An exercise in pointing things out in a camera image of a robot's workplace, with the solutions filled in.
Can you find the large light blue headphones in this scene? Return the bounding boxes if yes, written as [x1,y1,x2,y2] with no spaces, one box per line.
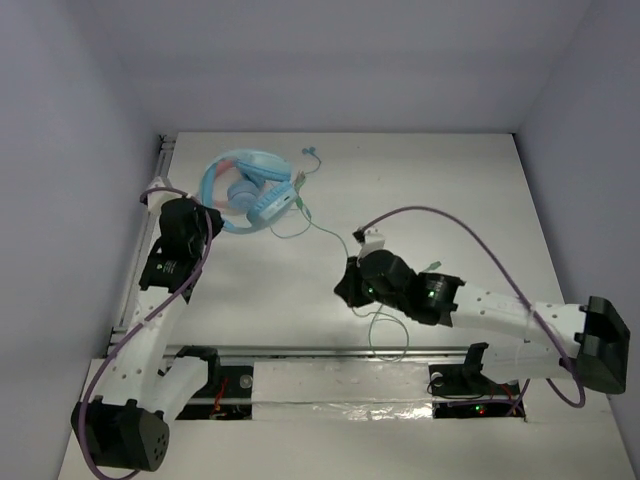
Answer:
[199,149,299,235]

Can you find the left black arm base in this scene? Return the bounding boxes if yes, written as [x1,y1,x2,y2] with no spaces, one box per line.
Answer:
[175,346,254,421]

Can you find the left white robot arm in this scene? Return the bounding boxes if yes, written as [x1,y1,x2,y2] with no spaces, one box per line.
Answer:
[71,194,223,479]

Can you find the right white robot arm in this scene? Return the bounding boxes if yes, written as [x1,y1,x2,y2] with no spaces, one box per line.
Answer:
[334,249,631,395]

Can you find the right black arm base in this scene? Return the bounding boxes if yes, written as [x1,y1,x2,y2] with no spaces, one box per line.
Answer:
[427,342,526,420]

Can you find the pink blue cat-ear headphones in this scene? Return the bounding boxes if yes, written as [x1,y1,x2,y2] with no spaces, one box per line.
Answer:
[200,159,265,215]

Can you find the white foam block with tape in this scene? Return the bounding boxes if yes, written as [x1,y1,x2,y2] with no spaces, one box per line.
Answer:
[251,360,433,422]

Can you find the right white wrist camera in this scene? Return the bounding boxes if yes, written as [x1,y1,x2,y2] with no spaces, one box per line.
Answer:
[352,227,386,261]

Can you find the left side aluminium rail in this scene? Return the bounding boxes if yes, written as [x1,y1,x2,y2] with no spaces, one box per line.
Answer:
[106,134,177,350]

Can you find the aluminium rail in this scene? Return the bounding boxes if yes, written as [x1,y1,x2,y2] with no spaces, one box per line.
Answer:
[106,134,177,350]
[102,343,481,362]

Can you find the blue earbuds with cable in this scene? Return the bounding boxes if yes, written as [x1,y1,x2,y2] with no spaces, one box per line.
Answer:
[301,146,322,175]

